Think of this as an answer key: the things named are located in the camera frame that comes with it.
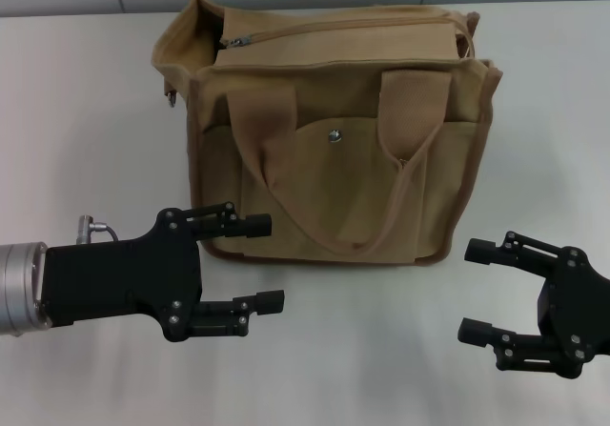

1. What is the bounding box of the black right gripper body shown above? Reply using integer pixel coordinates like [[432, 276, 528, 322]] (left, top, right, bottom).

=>
[[535, 246, 610, 379]]

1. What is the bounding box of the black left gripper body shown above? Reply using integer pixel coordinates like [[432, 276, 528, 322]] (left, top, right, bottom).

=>
[[39, 208, 205, 344]]

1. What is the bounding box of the khaki canvas food bag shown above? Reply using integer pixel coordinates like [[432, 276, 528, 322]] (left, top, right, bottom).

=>
[[151, 0, 502, 268]]

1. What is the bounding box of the left gripper cable connector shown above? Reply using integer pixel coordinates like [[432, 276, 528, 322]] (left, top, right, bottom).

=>
[[77, 213, 120, 247]]

